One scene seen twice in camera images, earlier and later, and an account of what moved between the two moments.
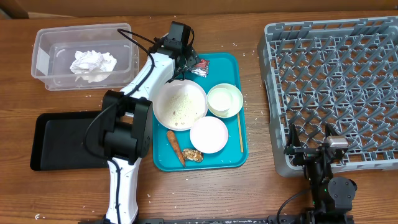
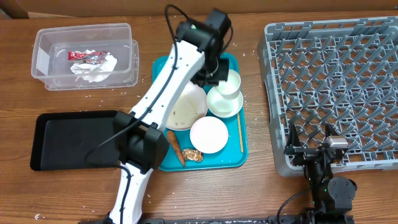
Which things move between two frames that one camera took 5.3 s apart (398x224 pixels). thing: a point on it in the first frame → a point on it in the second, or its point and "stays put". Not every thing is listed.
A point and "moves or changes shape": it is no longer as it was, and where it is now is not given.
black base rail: [252, 219] stays put
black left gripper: [192, 56] → [222, 75]
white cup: [223, 100] → [231, 89]
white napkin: [92, 66] stays put
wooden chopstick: [240, 135] stays put
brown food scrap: [193, 154] stays put
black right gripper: [305, 155] stays put
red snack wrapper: [201, 68] moves or changes shape
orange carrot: [171, 138] stays put
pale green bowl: [237, 101] → [222, 107]
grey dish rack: [343, 72] stays put
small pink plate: [209, 134] stays put
